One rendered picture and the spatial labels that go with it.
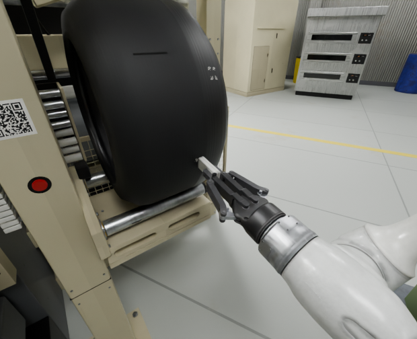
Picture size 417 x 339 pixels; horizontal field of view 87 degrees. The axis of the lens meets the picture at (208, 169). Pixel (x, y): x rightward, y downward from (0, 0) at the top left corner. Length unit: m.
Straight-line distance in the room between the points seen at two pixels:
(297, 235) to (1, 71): 0.60
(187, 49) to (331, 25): 5.77
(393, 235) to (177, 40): 0.54
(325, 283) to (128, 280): 1.44
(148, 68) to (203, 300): 1.34
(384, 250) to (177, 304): 1.25
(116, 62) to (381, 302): 0.52
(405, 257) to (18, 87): 0.76
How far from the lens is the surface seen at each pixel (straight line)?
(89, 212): 0.70
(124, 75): 0.45
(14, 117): 0.60
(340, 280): 0.36
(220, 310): 1.52
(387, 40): 8.62
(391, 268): 0.49
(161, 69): 0.47
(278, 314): 1.56
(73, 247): 0.79
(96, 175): 0.91
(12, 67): 0.58
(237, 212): 0.42
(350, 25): 6.23
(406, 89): 8.04
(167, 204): 0.71
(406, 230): 0.50
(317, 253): 0.37
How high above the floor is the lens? 1.37
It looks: 32 degrees down
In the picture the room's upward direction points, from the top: straight up
